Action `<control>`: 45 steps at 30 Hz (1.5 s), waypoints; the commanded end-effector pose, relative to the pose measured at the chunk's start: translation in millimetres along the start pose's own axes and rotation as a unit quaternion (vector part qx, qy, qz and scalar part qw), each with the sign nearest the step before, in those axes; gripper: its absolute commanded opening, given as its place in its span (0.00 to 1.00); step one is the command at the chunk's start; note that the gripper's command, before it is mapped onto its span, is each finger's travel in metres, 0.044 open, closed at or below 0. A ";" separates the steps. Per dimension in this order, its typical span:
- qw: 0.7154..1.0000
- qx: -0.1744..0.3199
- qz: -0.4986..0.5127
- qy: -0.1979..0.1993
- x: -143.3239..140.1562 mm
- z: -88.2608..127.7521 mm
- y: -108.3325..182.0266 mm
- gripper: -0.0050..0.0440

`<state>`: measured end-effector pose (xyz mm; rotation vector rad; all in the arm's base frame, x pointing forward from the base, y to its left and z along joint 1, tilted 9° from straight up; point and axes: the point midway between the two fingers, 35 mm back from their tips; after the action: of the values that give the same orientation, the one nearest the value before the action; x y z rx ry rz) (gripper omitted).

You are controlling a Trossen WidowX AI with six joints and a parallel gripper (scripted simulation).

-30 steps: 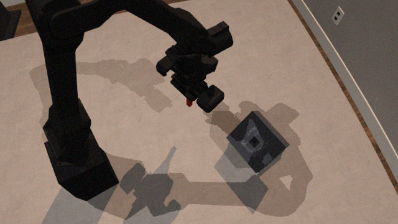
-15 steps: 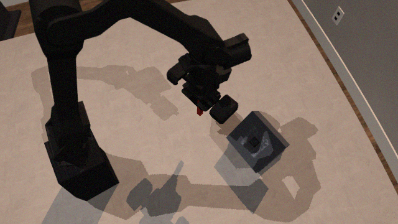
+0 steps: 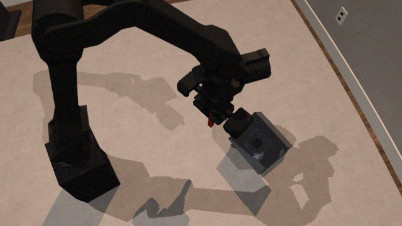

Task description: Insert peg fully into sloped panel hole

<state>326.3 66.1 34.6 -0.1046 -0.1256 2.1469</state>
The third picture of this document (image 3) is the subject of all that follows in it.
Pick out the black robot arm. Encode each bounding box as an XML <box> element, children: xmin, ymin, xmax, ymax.
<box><xmin>31</xmin><ymin>0</ymin><xmax>271</xmax><ymax>168</ymax></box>

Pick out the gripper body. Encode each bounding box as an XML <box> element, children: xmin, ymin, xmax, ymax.
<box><xmin>177</xmin><ymin>71</ymin><xmax>253</xmax><ymax>139</ymax></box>

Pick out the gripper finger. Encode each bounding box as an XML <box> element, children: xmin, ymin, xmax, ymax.
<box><xmin>193</xmin><ymin>100</ymin><xmax>209</xmax><ymax>118</ymax></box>
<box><xmin>209</xmin><ymin>114</ymin><xmax>224</xmax><ymax>125</ymax></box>

